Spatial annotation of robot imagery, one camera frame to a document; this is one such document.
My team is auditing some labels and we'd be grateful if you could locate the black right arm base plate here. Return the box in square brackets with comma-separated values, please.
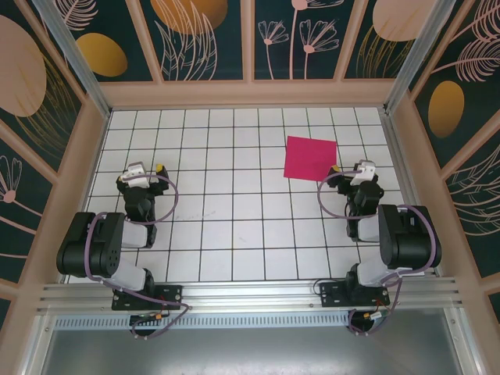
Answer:
[319, 280, 391, 310]

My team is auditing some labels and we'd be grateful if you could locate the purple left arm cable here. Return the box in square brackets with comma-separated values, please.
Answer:
[84, 173, 191, 341]

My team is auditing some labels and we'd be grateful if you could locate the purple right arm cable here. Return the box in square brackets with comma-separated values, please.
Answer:
[316, 166, 441, 338]

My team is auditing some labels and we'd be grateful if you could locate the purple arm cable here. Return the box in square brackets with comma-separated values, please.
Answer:
[84, 173, 191, 341]
[316, 166, 441, 338]

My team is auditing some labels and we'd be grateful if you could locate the magenta cloth square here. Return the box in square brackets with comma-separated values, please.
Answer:
[282, 135, 338, 183]

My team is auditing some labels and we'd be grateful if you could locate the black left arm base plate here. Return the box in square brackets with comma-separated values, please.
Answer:
[112, 284, 184, 312]

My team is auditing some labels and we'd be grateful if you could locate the grey metal sheet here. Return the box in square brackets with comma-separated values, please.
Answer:
[23, 308, 482, 375]

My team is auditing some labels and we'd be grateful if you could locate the white slotted cable duct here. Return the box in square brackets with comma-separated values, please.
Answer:
[54, 311, 355, 330]

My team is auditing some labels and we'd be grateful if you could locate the small circuit board with connectors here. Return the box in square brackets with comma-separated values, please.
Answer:
[359, 308, 392, 324]
[130, 311, 173, 326]

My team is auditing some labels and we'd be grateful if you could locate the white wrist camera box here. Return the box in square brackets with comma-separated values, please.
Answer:
[348, 159, 377, 187]
[120, 161, 148, 187]

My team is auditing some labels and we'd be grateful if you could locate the aluminium mounting rail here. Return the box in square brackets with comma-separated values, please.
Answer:
[37, 276, 466, 314]

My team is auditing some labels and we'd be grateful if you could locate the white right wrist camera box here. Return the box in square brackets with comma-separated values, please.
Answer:
[348, 159, 377, 187]

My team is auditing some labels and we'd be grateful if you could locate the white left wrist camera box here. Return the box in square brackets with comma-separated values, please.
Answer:
[120, 161, 148, 187]

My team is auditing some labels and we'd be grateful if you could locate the aluminium corner post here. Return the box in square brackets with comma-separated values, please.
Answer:
[382, 0, 456, 115]
[30, 0, 113, 119]

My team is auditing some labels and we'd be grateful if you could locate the aluminium side rail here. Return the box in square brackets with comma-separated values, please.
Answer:
[377, 107, 441, 277]

